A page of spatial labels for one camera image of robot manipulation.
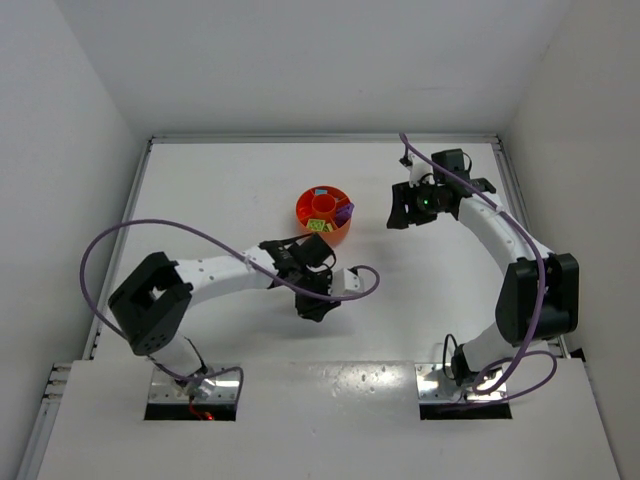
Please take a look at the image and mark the bright green lego brick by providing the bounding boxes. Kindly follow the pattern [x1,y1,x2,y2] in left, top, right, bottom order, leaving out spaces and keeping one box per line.
[306,218,326,232]

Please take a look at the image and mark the purple curved lego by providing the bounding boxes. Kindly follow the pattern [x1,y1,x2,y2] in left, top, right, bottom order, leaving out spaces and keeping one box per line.
[334,202,355,228]

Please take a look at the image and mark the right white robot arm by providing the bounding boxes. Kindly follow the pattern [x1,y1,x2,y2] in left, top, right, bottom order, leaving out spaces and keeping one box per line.
[387,148,579,386]

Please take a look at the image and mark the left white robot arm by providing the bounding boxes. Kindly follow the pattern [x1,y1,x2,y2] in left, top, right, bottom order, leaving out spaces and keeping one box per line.
[108,234,347,386]

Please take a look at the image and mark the orange round divided container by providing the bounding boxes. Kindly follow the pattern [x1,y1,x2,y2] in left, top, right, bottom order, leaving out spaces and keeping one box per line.
[295,185,355,247]

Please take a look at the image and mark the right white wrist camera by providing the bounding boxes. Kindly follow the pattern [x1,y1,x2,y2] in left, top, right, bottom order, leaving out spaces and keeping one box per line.
[399,153,432,187]

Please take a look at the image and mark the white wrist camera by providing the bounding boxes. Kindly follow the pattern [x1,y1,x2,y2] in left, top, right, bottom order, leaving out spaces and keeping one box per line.
[399,153,432,187]
[330,269,364,297]

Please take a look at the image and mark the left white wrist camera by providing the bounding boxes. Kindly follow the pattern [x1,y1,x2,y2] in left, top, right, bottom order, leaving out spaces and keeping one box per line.
[330,269,364,297]

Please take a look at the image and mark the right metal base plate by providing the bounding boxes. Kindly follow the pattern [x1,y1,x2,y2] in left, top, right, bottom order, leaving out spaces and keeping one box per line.
[413,362,512,405]

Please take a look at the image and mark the metal base plate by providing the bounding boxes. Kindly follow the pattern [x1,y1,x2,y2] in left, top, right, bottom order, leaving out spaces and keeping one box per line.
[413,362,512,405]
[147,367,243,407]

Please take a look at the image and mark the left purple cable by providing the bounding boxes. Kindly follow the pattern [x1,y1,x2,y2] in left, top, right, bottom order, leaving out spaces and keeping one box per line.
[79,218,381,396]

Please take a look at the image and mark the purple cable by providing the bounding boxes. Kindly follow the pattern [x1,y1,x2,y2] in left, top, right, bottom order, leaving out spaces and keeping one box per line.
[79,218,381,396]
[398,132,559,406]

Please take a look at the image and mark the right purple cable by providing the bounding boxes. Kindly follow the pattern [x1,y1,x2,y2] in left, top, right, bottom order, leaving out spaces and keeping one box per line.
[398,132,559,406]

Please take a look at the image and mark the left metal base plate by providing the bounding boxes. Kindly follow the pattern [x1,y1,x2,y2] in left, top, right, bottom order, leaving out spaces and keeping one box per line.
[147,367,243,407]

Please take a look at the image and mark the aluminium table frame rail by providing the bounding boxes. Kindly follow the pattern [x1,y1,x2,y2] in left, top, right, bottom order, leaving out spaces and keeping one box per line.
[38,135,599,479]

